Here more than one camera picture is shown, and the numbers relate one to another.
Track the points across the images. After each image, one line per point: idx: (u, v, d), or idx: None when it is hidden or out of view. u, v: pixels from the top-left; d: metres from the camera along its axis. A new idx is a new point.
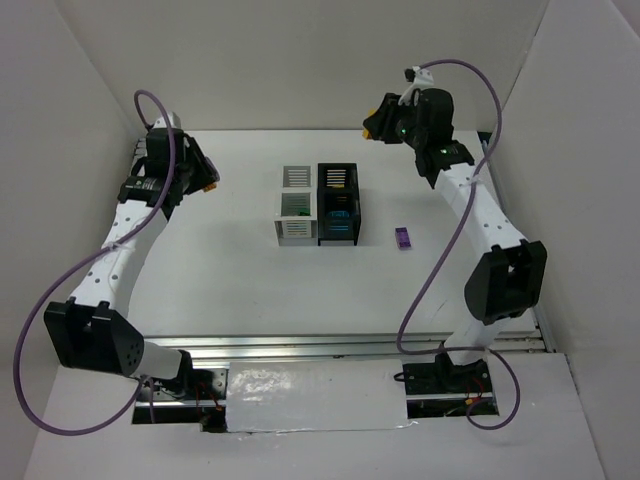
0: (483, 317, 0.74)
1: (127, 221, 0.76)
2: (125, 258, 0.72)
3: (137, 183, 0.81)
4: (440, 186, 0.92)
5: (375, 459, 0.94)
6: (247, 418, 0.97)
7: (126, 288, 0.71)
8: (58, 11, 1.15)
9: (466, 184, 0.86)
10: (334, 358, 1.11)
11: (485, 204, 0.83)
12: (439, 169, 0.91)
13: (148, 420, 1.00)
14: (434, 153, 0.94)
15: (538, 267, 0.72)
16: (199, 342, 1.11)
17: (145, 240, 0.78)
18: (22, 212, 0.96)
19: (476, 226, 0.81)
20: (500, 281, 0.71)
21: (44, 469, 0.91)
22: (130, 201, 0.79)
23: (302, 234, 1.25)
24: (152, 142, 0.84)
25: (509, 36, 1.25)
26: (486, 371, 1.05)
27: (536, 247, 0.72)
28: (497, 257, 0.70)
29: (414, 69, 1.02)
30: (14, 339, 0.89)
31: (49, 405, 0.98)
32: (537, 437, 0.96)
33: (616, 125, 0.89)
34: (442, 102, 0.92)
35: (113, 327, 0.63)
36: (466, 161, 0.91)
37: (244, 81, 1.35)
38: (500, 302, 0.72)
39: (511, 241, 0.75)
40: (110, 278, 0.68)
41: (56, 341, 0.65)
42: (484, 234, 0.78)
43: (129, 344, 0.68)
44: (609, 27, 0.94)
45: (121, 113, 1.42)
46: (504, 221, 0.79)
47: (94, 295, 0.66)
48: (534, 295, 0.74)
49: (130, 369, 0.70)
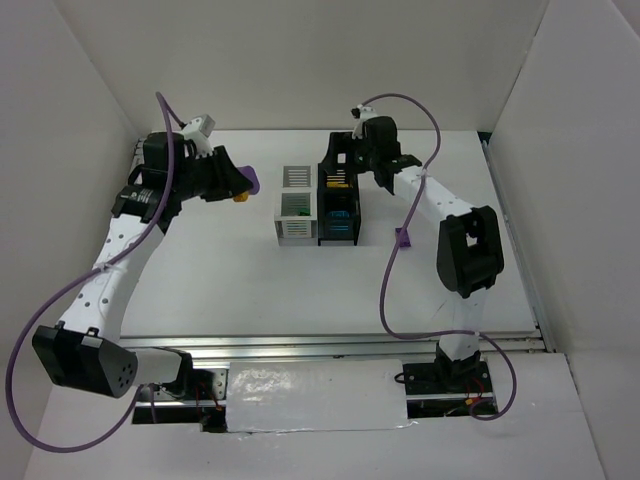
0: (460, 288, 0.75)
1: (120, 238, 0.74)
2: (117, 280, 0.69)
3: (132, 195, 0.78)
4: (397, 189, 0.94)
5: (375, 459, 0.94)
6: (247, 418, 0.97)
7: (118, 310, 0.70)
8: (58, 12, 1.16)
9: (417, 179, 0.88)
10: (334, 358, 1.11)
11: (437, 187, 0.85)
12: (393, 176, 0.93)
13: (148, 419, 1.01)
14: (386, 165, 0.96)
15: (493, 228, 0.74)
16: (200, 343, 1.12)
17: (141, 258, 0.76)
18: (22, 211, 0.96)
19: (431, 207, 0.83)
20: (461, 248, 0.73)
21: (44, 467, 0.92)
22: (124, 216, 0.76)
23: (302, 234, 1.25)
24: (151, 150, 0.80)
25: (509, 35, 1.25)
26: (487, 371, 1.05)
27: (487, 212, 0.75)
28: (453, 224, 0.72)
29: (359, 107, 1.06)
30: (15, 337, 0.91)
31: (49, 405, 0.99)
32: (536, 437, 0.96)
33: (615, 124, 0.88)
34: (385, 122, 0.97)
35: (102, 353, 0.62)
36: (415, 163, 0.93)
37: (243, 82, 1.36)
38: (471, 271, 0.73)
39: (463, 210, 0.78)
40: (100, 302, 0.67)
41: (46, 364, 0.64)
42: (438, 211, 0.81)
43: (121, 366, 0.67)
44: (609, 25, 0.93)
45: (121, 114, 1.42)
46: (455, 196, 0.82)
47: (83, 321, 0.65)
48: (499, 257, 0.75)
49: (122, 390, 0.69)
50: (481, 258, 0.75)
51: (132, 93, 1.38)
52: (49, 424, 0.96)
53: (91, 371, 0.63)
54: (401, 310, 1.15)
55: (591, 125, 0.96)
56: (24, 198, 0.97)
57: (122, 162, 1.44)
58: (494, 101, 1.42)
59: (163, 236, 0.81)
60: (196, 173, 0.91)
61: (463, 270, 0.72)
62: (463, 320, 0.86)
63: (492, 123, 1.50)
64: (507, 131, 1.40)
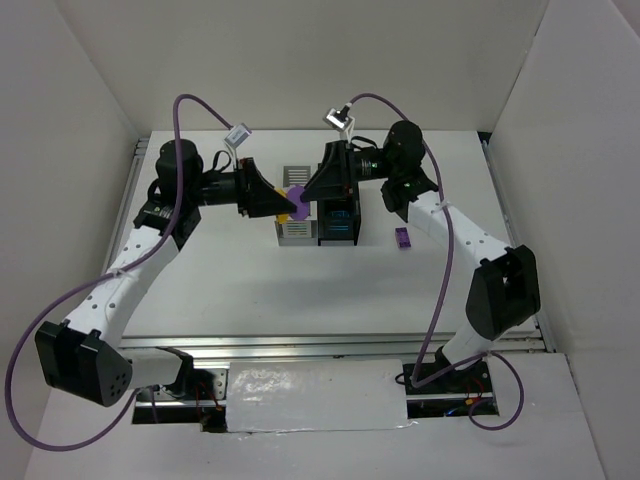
0: (492, 334, 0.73)
1: (136, 248, 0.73)
2: (126, 286, 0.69)
3: (155, 210, 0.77)
4: (411, 217, 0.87)
5: (375, 459, 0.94)
6: (247, 418, 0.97)
7: (121, 316, 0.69)
8: (59, 13, 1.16)
9: (438, 209, 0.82)
10: (334, 358, 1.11)
11: (463, 222, 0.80)
12: (407, 203, 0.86)
13: (149, 419, 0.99)
14: (400, 190, 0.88)
15: (530, 273, 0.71)
16: (200, 343, 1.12)
17: (154, 269, 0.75)
18: (22, 211, 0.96)
19: (460, 246, 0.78)
20: (498, 294, 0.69)
21: (44, 467, 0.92)
22: (144, 228, 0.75)
23: (302, 234, 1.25)
24: (161, 170, 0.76)
25: (510, 35, 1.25)
26: (486, 371, 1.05)
27: (522, 252, 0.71)
28: (489, 270, 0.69)
29: (347, 105, 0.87)
30: (15, 336, 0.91)
31: (49, 400, 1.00)
32: (536, 437, 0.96)
33: (617, 126, 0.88)
34: (415, 144, 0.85)
35: (100, 358, 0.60)
36: (431, 188, 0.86)
37: (244, 82, 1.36)
38: (506, 316, 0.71)
39: (498, 251, 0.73)
40: (106, 306, 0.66)
41: (44, 360, 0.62)
42: (469, 252, 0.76)
43: (116, 375, 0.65)
44: (610, 27, 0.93)
45: (121, 113, 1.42)
46: (485, 234, 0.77)
47: (87, 322, 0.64)
48: (535, 300, 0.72)
49: (113, 400, 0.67)
50: (517, 300, 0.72)
51: (131, 93, 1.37)
52: (49, 422, 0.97)
53: (87, 375, 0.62)
54: (400, 311, 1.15)
55: (592, 125, 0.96)
56: (23, 198, 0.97)
57: (122, 161, 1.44)
58: (494, 100, 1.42)
59: (179, 251, 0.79)
60: (216, 186, 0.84)
61: (501, 318, 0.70)
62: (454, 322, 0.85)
63: (492, 123, 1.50)
64: (507, 131, 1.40)
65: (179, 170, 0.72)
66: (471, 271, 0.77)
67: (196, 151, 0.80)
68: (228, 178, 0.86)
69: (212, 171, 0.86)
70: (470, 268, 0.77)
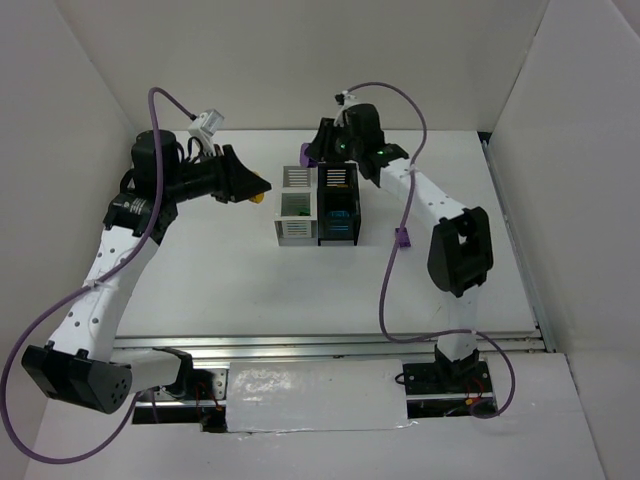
0: (450, 286, 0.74)
1: (111, 252, 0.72)
2: (108, 298, 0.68)
3: (125, 204, 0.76)
4: (383, 183, 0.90)
5: (376, 459, 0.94)
6: (247, 418, 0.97)
7: (111, 326, 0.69)
8: (59, 14, 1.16)
9: (406, 174, 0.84)
10: (334, 358, 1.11)
11: (428, 186, 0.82)
12: (379, 169, 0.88)
13: (150, 420, 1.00)
14: (371, 156, 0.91)
15: (485, 233, 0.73)
16: (200, 343, 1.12)
17: (134, 271, 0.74)
18: (21, 211, 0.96)
19: (421, 207, 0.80)
20: (452, 250, 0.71)
21: (44, 468, 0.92)
22: (115, 227, 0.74)
23: (302, 234, 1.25)
24: (139, 156, 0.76)
25: (510, 35, 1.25)
26: (486, 371, 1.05)
27: (478, 214, 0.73)
28: (445, 227, 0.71)
29: (343, 94, 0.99)
30: (13, 336, 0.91)
31: (50, 402, 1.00)
32: (537, 438, 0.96)
33: (617, 125, 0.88)
34: (369, 112, 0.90)
35: (91, 375, 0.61)
36: (401, 155, 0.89)
37: (244, 82, 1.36)
38: (460, 269, 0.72)
39: (455, 211, 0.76)
40: (90, 322, 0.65)
41: (38, 381, 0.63)
42: (429, 212, 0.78)
43: (114, 384, 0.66)
44: (610, 27, 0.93)
45: (121, 114, 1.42)
46: (446, 196, 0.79)
47: (73, 342, 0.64)
48: (489, 257, 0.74)
49: (115, 406, 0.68)
50: (472, 258, 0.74)
51: (132, 93, 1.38)
52: (49, 427, 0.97)
53: (81, 391, 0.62)
54: (400, 310, 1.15)
55: (592, 125, 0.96)
56: (23, 198, 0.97)
57: (123, 161, 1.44)
58: (494, 100, 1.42)
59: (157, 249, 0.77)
60: (196, 180, 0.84)
61: (455, 270, 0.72)
62: (456, 313, 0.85)
63: (492, 123, 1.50)
64: (507, 131, 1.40)
65: (158, 154, 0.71)
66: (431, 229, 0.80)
67: (176, 140, 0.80)
68: (206, 172, 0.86)
69: (188, 163, 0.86)
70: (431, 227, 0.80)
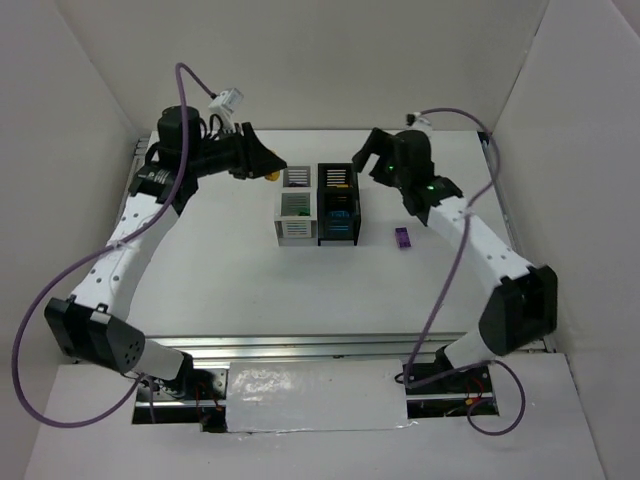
0: (503, 350, 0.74)
1: (134, 218, 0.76)
2: (128, 258, 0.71)
3: (150, 175, 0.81)
4: (433, 222, 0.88)
5: (376, 459, 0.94)
6: (247, 418, 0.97)
7: (128, 286, 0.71)
8: (58, 13, 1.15)
9: (460, 218, 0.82)
10: (334, 358, 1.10)
11: (486, 235, 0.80)
12: (429, 206, 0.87)
13: (148, 420, 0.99)
14: (421, 191, 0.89)
15: (550, 292, 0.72)
16: (201, 343, 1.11)
17: (153, 237, 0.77)
18: (21, 211, 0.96)
19: (479, 258, 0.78)
20: (515, 313, 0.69)
21: (44, 470, 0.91)
22: (140, 195, 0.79)
23: (302, 234, 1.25)
24: (165, 131, 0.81)
25: (509, 36, 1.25)
26: (486, 371, 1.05)
27: (544, 272, 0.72)
28: (510, 290, 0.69)
29: (415, 114, 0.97)
30: (11, 339, 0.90)
31: (49, 404, 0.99)
32: (537, 439, 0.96)
33: (617, 125, 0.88)
34: (420, 142, 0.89)
35: (111, 328, 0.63)
36: (454, 193, 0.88)
37: (245, 81, 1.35)
38: (518, 336, 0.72)
39: (519, 269, 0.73)
40: (111, 279, 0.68)
41: (57, 334, 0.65)
42: (489, 266, 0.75)
43: (128, 343, 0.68)
44: (610, 28, 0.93)
45: (121, 114, 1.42)
46: (507, 249, 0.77)
47: (93, 295, 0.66)
48: (551, 320, 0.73)
49: (127, 367, 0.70)
50: (533, 320, 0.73)
51: (132, 93, 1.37)
52: (50, 428, 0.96)
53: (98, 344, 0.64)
54: (400, 311, 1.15)
55: (592, 125, 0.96)
56: (22, 198, 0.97)
57: (123, 161, 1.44)
58: (494, 101, 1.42)
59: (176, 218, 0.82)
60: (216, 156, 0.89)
61: (512, 337, 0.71)
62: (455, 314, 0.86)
63: (492, 123, 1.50)
64: (507, 132, 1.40)
65: (186, 128, 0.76)
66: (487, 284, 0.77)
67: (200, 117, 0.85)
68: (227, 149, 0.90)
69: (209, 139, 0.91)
70: (487, 281, 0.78)
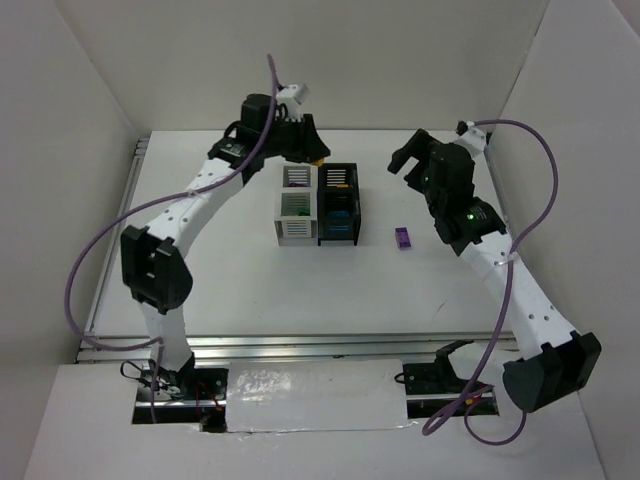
0: (525, 407, 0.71)
1: (209, 176, 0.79)
2: (198, 207, 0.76)
3: (226, 146, 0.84)
4: (469, 256, 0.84)
5: (376, 458, 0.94)
6: (247, 418, 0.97)
7: (192, 231, 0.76)
8: (59, 13, 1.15)
9: (502, 263, 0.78)
10: (334, 358, 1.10)
11: (529, 287, 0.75)
12: (468, 240, 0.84)
13: (149, 419, 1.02)
14: (460, 219, 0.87)
15: (590, 362, 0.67)
16: (201, 343, 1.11)
17: (220, 200, 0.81)
18: (21, 211, 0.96)
19: (518, 314, 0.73)
20: (551, 383, 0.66)
21: (44, 470, 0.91)
22: (217, 159, 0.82)
23: (302, 234, 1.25)
24: (246, 110, 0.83)
25: (509, 36, 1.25)
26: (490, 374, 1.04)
27: (588, 341, 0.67)
28: (551, 362, 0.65)
29: (468, 123, 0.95)
30: (12, 339, 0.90)
31: (49, 403, 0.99)
32: (537, 439, 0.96)
33: (617, 125, 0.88)
34: (464, 164, 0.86)
35: (172, 263, 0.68)
36: (497, 228, 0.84)
37: (245, 81, 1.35)
38: (545, 398, 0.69)
39: (561, 337, 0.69)
40: (181, 220, 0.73)
41: (124, 257, 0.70)
42: (529, 327, 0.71)
43: (182, 282, 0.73)
44: (609, 28, 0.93)
45: (121, 114, 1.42)
46: (550, 308, 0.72)
47: (163, 230, 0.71)
48: (581, 383, 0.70)
49: (175, 304, 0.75)
50: (565, 383, 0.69)
51: (132, 93, 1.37)
52: (49, 428, 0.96)
53: (160, 273, 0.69)
54: (401, 311, 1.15)
55: (592, 125, 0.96)
56: (22, 198, 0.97)
57: (123, 161, 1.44)
58: (494, 101, 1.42)
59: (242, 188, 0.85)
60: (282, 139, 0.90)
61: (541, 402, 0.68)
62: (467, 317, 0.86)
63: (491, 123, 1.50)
64: (507, 132, 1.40)
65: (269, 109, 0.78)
66: (522, 340, 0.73)
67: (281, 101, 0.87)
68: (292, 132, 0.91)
69: None
70: (522, 338, 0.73)
